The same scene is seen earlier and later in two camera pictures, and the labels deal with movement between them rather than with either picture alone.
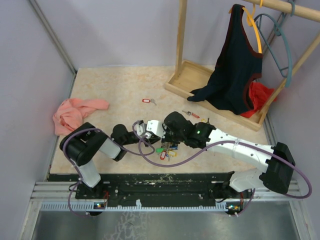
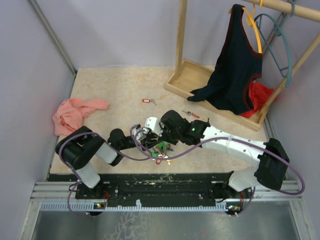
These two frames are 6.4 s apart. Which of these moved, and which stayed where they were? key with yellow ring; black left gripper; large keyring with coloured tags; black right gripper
Moved: large keyring with coloured tags
Stayed: key with yellow ring; black right gripper; black left gripper
